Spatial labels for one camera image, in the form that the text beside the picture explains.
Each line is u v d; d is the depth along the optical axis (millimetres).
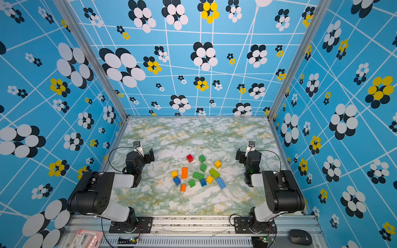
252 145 798
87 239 684
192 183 862
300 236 687
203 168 896
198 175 887
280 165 940
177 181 858
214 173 891
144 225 733
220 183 849
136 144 801
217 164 912
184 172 903
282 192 456
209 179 866
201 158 937
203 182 866
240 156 864
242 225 730
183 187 844
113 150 1070
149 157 875
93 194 455
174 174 868
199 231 725
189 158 941
